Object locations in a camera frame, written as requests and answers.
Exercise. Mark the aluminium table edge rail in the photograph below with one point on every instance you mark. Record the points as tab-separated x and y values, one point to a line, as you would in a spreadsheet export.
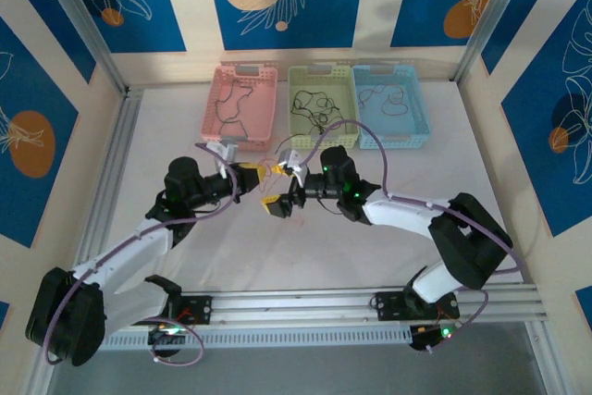
115	145

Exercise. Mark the wide aluminium mounting rail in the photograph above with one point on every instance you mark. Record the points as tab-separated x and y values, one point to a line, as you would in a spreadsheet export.
300	304

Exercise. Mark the black controller board green light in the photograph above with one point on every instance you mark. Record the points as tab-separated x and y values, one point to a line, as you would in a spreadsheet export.
430	337
166	344

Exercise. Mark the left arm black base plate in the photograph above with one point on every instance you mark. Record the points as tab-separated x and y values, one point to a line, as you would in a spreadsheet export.
199	309

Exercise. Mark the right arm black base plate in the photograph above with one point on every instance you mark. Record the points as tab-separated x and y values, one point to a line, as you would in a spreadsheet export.
388	304

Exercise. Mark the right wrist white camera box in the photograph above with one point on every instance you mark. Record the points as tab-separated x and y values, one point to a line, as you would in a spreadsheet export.
293	161

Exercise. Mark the pink perforated plastic basket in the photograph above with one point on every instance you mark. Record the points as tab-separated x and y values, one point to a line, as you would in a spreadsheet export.
259	122

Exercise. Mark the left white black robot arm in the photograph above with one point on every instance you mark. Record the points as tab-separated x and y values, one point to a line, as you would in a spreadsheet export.
125	261

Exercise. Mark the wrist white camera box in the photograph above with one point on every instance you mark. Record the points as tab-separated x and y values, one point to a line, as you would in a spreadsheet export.
222	150
293	161

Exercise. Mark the blue perforated plastic basket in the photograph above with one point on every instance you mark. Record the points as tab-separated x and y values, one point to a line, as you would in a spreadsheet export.
416	131

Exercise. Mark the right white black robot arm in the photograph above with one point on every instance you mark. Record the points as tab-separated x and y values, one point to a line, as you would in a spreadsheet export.
398	214

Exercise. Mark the aluminium frame post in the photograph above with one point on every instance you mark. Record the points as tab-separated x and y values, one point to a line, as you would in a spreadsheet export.
543	358
41	367
83	16
485	11

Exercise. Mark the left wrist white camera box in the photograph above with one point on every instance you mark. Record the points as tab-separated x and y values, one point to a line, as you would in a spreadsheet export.
222	150

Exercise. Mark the green perforated plastic basket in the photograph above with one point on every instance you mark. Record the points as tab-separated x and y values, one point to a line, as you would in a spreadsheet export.
300	143

